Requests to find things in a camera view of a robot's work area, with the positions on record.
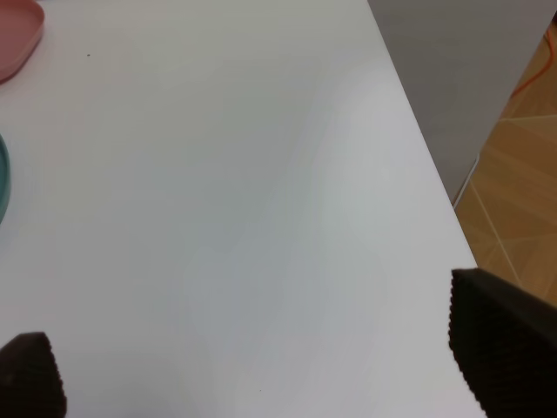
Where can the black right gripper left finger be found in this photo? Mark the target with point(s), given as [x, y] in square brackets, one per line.
[31, 385]

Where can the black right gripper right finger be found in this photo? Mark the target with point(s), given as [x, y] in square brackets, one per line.
[504, 343]

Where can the large green round plate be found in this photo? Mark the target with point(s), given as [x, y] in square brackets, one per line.
[5, 178]

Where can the pink square plate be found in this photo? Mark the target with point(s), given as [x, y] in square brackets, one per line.
[22, 27]

